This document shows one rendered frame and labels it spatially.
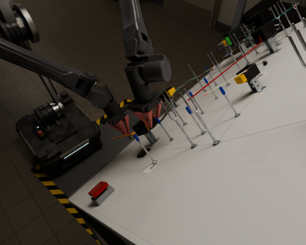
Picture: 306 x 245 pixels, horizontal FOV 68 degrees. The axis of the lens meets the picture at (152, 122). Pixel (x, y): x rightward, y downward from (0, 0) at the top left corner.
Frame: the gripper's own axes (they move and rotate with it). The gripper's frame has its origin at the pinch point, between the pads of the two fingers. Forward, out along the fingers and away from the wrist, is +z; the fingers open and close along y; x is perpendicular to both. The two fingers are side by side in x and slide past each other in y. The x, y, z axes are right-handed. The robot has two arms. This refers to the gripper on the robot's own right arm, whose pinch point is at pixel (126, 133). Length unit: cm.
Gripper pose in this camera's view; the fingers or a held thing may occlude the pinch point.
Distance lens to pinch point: 87.4
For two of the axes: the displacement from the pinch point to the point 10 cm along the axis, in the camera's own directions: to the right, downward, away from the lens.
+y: 5.9, -5.5, 5.9
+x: -6.6, 0.9, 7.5
